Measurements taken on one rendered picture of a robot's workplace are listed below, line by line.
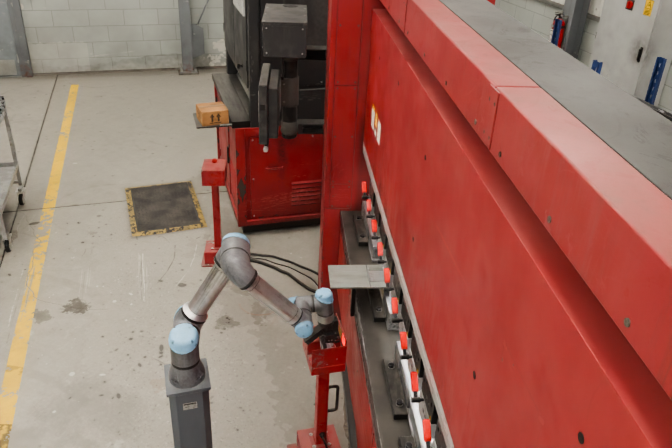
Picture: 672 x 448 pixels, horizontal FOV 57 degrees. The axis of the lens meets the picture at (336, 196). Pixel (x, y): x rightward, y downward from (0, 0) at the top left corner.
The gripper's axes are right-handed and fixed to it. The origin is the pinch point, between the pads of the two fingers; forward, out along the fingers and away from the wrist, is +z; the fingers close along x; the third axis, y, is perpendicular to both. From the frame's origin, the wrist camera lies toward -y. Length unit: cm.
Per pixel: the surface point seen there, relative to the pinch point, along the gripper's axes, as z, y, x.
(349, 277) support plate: -25.3, 18.5, 19.7
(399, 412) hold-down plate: -16, 17, -54
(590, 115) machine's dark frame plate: -155, 33, -114
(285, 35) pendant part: -113, 14, 125
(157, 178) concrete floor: 67, -84, 346
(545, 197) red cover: -147, 16, -128
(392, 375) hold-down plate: -15.6, 20.9, -35.7
